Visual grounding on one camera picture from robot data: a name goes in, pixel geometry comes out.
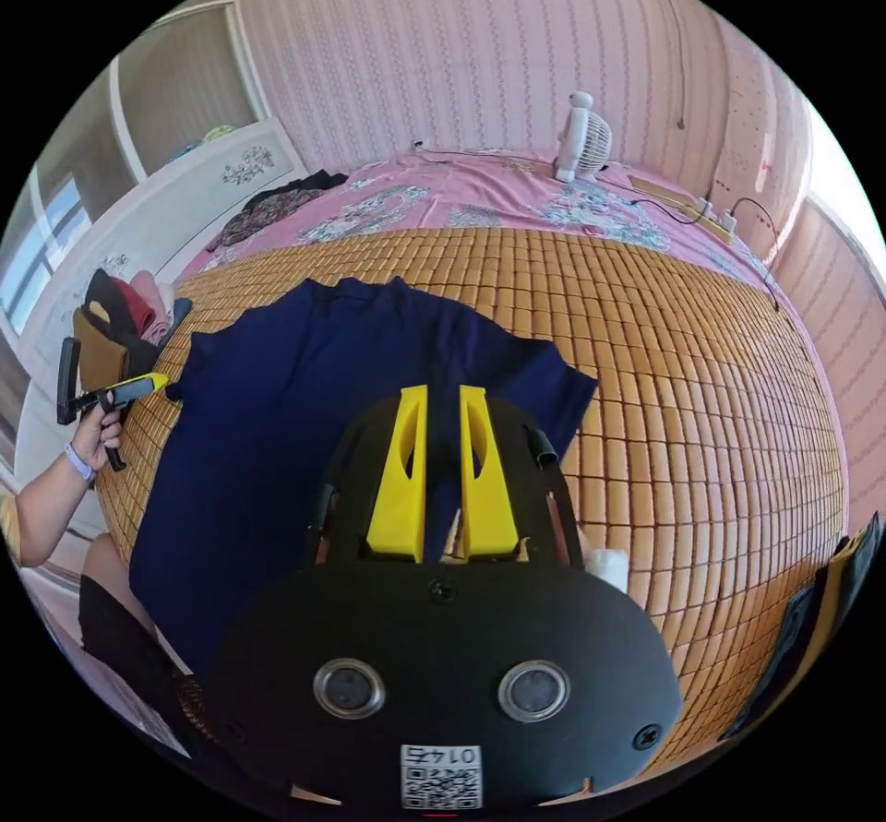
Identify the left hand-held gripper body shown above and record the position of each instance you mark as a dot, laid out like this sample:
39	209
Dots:
101	401

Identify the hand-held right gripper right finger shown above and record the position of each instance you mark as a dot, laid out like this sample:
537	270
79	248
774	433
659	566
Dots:
493	497

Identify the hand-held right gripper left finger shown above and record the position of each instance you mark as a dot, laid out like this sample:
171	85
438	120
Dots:
394	490

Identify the navy short sleeve shirt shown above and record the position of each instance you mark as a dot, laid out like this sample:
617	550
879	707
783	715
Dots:
277	407

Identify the person's left forearm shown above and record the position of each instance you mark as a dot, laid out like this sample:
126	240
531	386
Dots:
45	514

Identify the person's left hand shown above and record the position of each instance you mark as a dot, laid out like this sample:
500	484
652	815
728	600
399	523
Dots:
93	445

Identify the pile of clothes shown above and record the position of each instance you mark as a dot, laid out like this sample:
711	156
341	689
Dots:
142	313

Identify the window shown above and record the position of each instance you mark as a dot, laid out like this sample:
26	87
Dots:
48	248

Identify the white headboard with floral print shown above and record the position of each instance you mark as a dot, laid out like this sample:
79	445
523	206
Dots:
173	206

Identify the bed with woven mat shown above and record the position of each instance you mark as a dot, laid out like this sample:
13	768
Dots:
692	421

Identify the dark patterned garment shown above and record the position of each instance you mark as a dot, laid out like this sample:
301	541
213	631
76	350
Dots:
266	212

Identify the person's body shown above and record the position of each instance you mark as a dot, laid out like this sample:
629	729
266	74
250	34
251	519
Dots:
118	618

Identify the white power strip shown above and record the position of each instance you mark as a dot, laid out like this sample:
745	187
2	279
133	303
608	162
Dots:
720	216

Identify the white desk fan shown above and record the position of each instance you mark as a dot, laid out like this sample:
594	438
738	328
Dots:
580	138

